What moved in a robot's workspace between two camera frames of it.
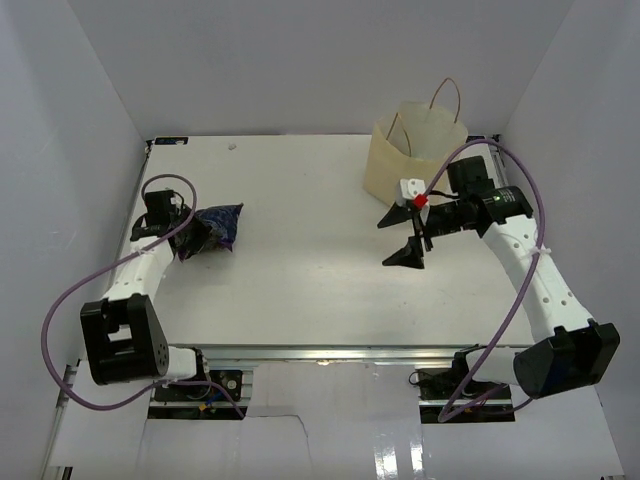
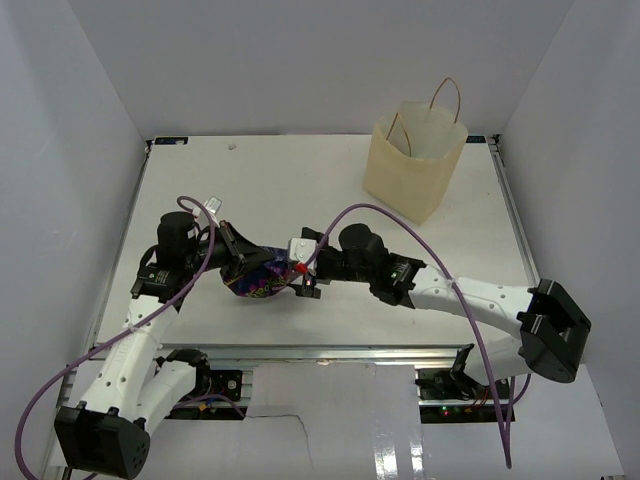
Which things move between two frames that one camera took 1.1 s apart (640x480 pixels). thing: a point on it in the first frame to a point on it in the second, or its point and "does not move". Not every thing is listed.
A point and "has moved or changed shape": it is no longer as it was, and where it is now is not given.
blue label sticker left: [180, 141] does not move
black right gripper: [411, 255] to [309, 292]
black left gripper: [203, 232] to [246, 251]
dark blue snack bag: [223, 220] has moved or changed shape
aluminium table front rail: [318, 353] does not move
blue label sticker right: [478, 137] does not move
